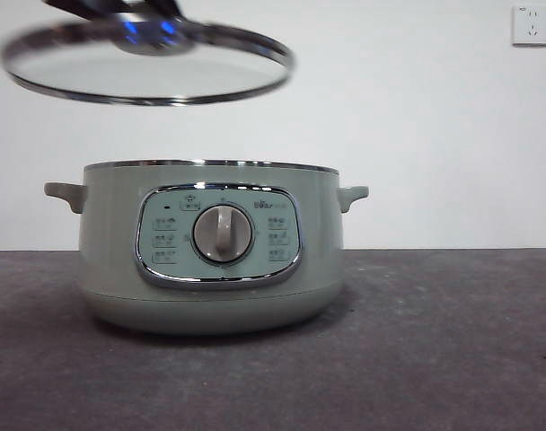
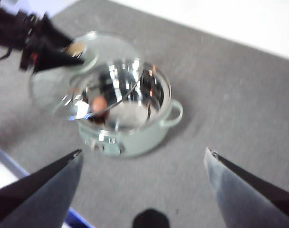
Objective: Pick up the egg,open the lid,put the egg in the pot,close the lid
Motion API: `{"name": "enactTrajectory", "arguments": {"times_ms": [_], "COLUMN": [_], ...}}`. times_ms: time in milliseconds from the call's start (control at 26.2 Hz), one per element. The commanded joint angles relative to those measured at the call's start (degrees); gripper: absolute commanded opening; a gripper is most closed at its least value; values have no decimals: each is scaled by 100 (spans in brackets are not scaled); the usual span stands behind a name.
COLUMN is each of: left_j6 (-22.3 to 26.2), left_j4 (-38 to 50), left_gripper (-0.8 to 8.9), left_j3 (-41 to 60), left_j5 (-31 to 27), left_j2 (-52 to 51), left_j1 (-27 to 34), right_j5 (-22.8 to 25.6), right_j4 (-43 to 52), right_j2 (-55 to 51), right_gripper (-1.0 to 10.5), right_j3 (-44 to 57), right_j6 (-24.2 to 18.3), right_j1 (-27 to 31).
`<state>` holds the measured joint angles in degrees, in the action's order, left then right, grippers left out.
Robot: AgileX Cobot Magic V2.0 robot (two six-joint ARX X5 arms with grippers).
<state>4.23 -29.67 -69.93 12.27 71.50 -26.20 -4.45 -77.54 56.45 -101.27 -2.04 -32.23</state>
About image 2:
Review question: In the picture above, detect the brown egg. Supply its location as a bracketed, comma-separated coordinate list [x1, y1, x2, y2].
[90, 95, 110, 115]

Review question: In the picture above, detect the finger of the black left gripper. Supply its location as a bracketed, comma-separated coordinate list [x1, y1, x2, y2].
[33, 46, 86, 74]
[39, 14, 74, 52]

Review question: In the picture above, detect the glass lid with green knob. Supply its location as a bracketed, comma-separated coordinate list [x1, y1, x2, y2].
[29, 30, 144, 122]

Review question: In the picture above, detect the pale green electric pot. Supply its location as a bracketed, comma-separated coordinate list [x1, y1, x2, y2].
[69, 60, 184, 158]

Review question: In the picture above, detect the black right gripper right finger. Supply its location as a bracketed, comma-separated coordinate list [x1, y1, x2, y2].
[204, 147, 289, 228]

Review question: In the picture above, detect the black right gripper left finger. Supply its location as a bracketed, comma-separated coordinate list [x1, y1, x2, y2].
[0, 149, 84, 228]

